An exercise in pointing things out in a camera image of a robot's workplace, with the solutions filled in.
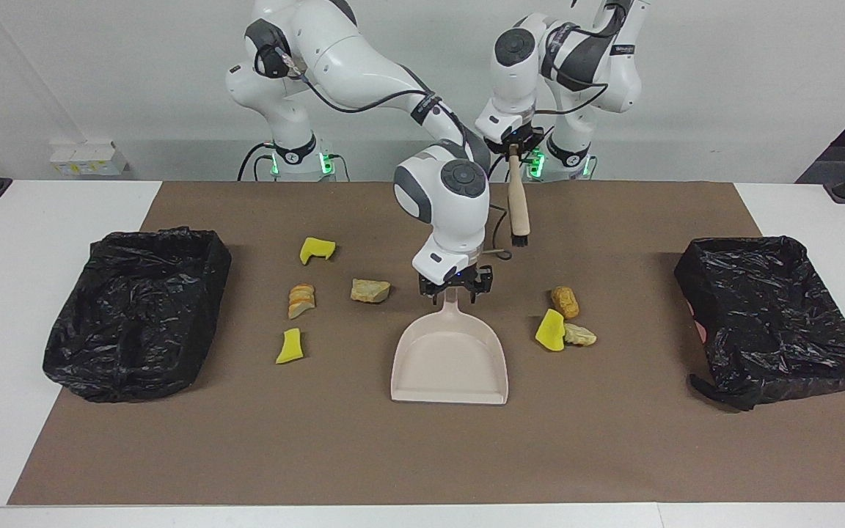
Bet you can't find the beige plastic dustpan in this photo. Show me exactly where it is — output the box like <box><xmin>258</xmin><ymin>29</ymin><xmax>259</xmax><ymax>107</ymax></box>
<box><xmin>390</xmin><ymin>287</ymin><xmax>509</xmax><ymax>406</ymax></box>

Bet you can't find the brown paper table mat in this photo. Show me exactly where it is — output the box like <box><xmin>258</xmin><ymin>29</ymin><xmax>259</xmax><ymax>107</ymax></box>
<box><xmin>8</xmin><ymin>181</ymin><xmax>845</xmax><ymax>507</ymax></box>

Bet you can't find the notched yellow sponge piece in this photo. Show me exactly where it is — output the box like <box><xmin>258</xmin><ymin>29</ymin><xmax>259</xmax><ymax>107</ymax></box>
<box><xmin>299</xmin><ymin>237</ymin><xmax>337</xmax><ymax>266</ymax></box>

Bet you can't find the orange striped bread piece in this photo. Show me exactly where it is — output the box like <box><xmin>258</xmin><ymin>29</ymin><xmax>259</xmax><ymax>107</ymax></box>
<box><xmin>288</xmin><ymin>284</ymin><xmax>317</xmax><ymax>320</ymax></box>

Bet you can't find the beige brush with black bristles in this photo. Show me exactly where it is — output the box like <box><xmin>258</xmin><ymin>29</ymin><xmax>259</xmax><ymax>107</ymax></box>
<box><xmin>507</xmin><ymin>143</ymin><xmax>531</xmax><ymax>246</ymax></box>

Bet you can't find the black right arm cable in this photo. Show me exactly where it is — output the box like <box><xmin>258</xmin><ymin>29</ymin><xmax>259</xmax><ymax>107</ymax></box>
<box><xmin>276</xmin><ymin>44</ymin><xmax>511</xmax><ymax>261</ymax></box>

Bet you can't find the white cardboard box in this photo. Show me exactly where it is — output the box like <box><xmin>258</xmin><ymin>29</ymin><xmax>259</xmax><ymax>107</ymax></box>
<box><xmin>50</xmin><ymin>141</ymin><xmax>128</xmax><ymax>177</ymax></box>

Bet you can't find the yellow sponge chunk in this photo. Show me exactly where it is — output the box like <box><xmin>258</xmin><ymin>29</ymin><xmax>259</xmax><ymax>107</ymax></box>
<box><xmin>535</xmin><ymin>309</ymin><xmax>566</xmax><ymax>353</ymax></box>

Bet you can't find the black plastic trash bag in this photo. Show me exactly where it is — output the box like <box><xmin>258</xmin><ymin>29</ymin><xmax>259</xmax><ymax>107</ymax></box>
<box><xmin>674</xmin><ymin>235</ymin><xmax>845</xmax><ymax>411</ymax></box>
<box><xmin>43</xmin><ymin>227</ymin><xmax>233</xmax><ymax>403</ymax></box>

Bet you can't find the brown oval bread roll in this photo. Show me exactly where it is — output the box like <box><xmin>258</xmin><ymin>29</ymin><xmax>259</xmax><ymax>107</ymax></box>
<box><xmin>551</xmin><ymin>286</ymin><xmax>580</xmax><ymax>320</ymax></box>

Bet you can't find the small yellow sponge piece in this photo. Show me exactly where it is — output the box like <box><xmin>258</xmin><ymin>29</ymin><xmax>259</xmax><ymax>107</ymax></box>
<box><xmin>275</xmin><ymin>328</ymin><xmax>305</xmax><ymax>365</ymax></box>

